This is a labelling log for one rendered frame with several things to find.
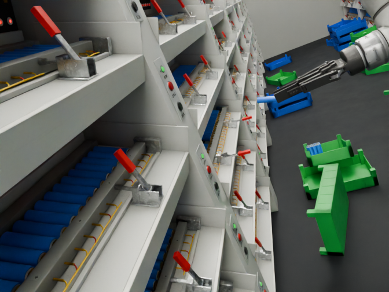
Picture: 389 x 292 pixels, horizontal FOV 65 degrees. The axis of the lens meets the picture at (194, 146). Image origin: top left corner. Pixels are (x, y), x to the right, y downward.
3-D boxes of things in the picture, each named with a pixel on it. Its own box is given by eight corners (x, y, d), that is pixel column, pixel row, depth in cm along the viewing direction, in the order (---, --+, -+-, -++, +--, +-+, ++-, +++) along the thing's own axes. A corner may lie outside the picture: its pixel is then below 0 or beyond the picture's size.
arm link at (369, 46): (383, 31, 73) (357, 44, 76) (395, 65, 76) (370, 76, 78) (371, 27, 81) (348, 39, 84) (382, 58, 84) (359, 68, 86)
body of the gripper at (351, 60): (350, 42, 83) (316, 58, 87) (359, 46, 76) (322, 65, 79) (360, 65, 86) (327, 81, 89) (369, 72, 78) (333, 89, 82)
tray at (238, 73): (245, 79, 189) (246, 57, 183) (241, 114, 136) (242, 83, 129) (213, 79, 192) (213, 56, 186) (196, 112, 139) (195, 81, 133)
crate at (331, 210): (349, 201, 130) (329, 202, 135) (338, 163, 123) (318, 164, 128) (344, 256, 108) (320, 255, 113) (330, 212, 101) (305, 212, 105)
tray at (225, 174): (240, 122, 127) (241, 100, 123) (228, 215, 74) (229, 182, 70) (193, 119, 131) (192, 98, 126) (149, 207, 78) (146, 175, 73)
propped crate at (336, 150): (307, 157, 174) (303, 143, 174) (344, 147, 168) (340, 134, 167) (309, 167, 146) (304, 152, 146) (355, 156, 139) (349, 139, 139)
